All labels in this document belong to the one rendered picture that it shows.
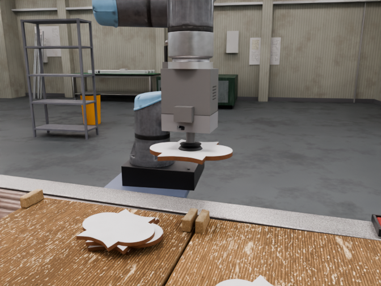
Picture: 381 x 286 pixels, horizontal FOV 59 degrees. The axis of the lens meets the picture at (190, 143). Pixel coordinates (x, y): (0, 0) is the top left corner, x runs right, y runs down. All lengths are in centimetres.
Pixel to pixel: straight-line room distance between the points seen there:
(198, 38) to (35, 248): 46
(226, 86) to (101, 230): 849
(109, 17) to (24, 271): 46
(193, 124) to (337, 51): 1095
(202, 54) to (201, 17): 6
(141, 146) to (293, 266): 64
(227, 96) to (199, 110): 851
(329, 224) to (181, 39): 52
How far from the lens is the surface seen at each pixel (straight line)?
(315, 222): 82
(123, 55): 1196
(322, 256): 66
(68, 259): 65
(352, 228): 83
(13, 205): 97
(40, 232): 75
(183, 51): 55
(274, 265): 61
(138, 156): 109
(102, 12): 68
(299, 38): 1127
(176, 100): 56
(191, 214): 70
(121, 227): 65
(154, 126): 107
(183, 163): 113
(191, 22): 55
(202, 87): 55
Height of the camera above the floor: 127
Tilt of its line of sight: 14 degrees down
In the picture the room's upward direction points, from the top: straight up
